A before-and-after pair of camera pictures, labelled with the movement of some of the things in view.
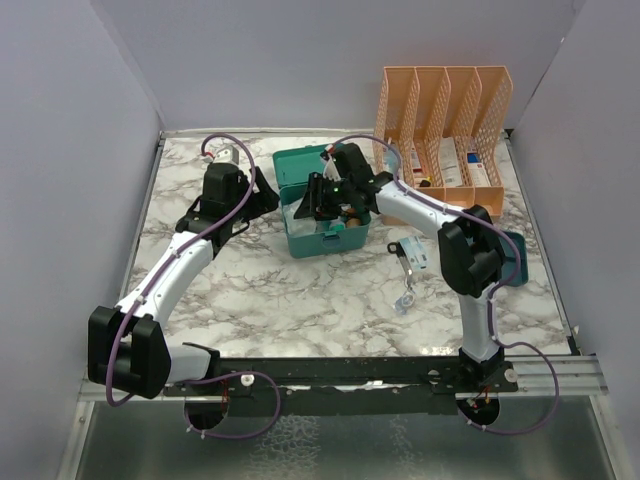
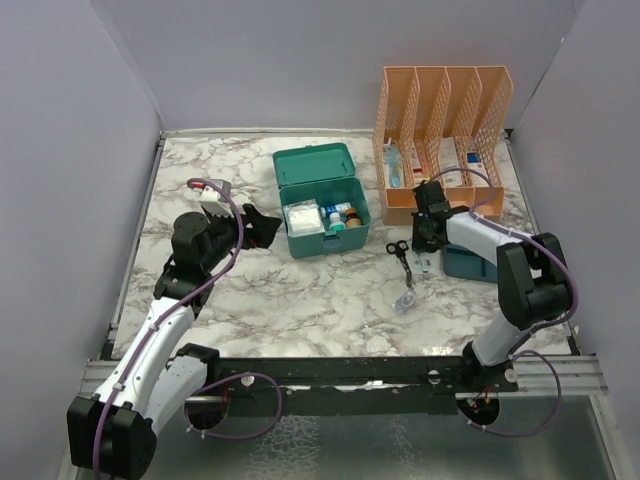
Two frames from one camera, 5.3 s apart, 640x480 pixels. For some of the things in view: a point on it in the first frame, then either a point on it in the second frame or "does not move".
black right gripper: [312, 205] → [417, 243]
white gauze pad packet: [299, 226] does not move
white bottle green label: [336, 225] does not move
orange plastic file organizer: [437, 132] does not move
